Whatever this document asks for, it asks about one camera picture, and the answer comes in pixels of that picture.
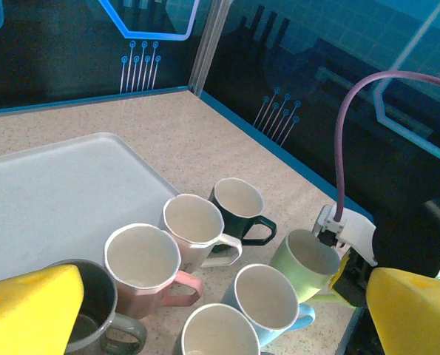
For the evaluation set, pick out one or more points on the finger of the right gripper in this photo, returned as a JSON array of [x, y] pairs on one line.
[[346, 266], [351, 294]]

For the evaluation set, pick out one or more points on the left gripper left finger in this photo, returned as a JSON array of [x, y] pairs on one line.
[[23, 318]]

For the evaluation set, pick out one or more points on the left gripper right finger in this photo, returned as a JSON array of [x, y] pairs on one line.
[[415, 321]]

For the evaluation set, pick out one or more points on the yellow-green mug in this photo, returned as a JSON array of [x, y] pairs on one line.
[[304, 259]]

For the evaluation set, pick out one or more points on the round grey mug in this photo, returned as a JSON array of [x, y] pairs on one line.
[[101, 292]]

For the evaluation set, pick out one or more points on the light blue mug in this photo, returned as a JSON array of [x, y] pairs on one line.
[[265, 296]]

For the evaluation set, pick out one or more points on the dark green mug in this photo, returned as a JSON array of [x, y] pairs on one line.
[[238, 201]]

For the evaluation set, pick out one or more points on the grey plastic tray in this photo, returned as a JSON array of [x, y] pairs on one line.
[[57, 192]]

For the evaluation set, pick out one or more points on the salmon pink faceted mug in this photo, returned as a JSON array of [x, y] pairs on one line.
[[142, 255]]

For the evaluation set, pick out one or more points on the dark grey faceted mug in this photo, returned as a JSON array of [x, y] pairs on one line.
[[216, 333]]

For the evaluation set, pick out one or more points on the white faceted mug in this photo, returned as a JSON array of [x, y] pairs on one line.
[[190, 222]]

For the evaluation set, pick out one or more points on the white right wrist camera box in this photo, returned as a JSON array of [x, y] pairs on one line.
[[352, 229]]

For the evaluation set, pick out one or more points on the aluminium frame post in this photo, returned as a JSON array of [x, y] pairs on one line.
[[208, 48]]

